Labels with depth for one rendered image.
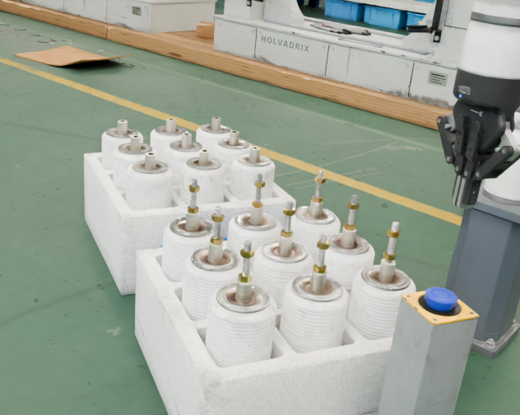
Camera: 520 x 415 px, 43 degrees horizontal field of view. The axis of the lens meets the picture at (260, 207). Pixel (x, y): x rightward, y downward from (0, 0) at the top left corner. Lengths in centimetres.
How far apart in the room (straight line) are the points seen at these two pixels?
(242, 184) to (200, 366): 62
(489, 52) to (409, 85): 231
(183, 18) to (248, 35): 81
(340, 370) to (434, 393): 15
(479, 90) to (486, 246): 61
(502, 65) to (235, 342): 49
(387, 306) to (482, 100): 39
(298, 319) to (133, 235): 50
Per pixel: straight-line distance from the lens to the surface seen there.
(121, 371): 121
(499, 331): 140
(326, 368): 97
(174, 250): 111
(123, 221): 134
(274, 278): 104
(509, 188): 129
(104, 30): 430
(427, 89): 300
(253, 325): 90
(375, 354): 100
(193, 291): 101
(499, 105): 75
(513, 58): 74
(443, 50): 303
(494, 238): 130
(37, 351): 127
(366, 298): 101
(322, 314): 95
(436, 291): 87
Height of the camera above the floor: 73
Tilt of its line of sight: 23 degrees down
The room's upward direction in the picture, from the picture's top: 6 degrees clockwise
